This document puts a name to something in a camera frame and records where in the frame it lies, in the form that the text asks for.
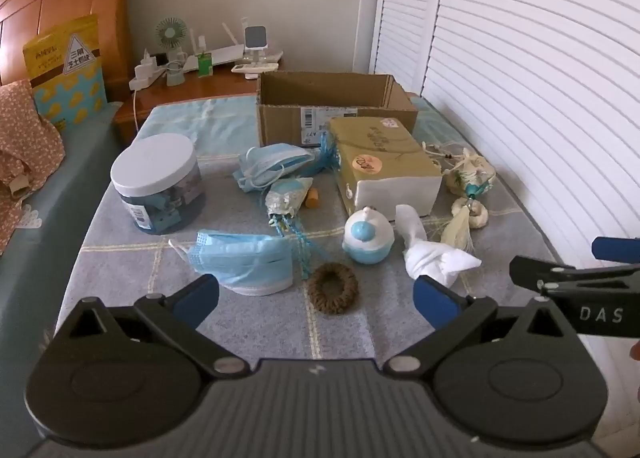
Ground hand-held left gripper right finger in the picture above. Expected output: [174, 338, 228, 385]
[382, 275, 576, 380]

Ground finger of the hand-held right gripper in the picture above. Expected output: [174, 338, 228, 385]
[509, 255, 640, 296]
[591, 237, 640, 265]

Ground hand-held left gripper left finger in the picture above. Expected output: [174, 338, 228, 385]
[60, 274, 251, 381]

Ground blue face mask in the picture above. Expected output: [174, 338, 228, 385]
[169, 232, 294, 297]
[234, 143, 317, 193]

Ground blue and white plush toy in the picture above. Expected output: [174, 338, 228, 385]
[342, 207, 394, 266]

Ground cardboard box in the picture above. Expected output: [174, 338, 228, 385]
[256, 72, 419, 147]

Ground white cloth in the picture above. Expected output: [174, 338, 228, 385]
[395, 204, 482, 287]

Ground grey plaid blanket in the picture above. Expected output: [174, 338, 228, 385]
[56, 94, 568, 364]

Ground brown hair scrunchie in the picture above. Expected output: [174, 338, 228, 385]
[307, 263, 360, 309]

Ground plastic jar with white lid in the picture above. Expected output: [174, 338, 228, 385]
[110, 134, 206, 235]

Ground white sachet with blue tassels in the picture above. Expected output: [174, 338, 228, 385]
[264, 177, 315, 279]

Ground brown paper wrapped package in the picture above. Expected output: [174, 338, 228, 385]
[327, 117, 444, 217]

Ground white louvered door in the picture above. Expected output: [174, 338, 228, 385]
[369, 0, 447, 94]
[421, 0, 640, 269]

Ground blue woven tassel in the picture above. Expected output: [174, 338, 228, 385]
[314, 132, 342, 175]

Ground wooden nightstand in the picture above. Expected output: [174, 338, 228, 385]
[112, 58, 287, 145]

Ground white power strip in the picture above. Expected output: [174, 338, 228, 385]
[128, 48, 177, 91]

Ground floral orange cloth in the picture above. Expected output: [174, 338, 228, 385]
[0, 79, 67, 259]

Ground white router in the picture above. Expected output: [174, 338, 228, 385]
[181, 22, 284, 74]

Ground yellow snack bag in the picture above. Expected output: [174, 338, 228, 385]
[22, 14, 109, 132]

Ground small green desk fan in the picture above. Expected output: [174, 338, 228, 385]
[155, 18, 189, 64]

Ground white device on stand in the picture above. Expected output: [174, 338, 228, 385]
[242, 26, 271, 64]

